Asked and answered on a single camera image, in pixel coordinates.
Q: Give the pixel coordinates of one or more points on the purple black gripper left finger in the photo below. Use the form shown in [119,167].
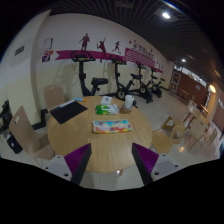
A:
[72,166]

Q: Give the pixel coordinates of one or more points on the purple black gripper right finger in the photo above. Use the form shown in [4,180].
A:
[153,166]

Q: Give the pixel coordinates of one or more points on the colourful folded towel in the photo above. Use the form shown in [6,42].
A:
[111,126]

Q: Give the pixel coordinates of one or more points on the round wooden table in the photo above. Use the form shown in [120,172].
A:
[110,152]

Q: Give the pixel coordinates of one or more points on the wooden chair right of table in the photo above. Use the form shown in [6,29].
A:
[170,133]

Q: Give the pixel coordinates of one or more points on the black laptop sleeve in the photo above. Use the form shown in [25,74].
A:
[64,113]

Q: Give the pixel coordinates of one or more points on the round cork coaster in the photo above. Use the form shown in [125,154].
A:
[124,110]

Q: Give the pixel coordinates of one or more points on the green wet wipes pack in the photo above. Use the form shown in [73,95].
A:
[107,109]

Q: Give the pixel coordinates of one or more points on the wooden chair left front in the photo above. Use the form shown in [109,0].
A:
[35,144]

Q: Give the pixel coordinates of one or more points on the white paper cup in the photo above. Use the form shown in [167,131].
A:
[129,99]

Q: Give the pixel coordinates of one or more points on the blue orange pen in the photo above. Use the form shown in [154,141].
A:
[80,99]

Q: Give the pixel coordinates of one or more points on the white tissue packet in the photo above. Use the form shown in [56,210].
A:
[106,100]

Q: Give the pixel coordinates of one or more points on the black exercise bike middle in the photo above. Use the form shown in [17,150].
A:
[122,90]

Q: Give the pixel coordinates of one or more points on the wooden chair behind table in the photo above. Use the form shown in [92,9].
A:
[53,95]

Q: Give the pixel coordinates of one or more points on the black exercise bike right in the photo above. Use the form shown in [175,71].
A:
[154,87]

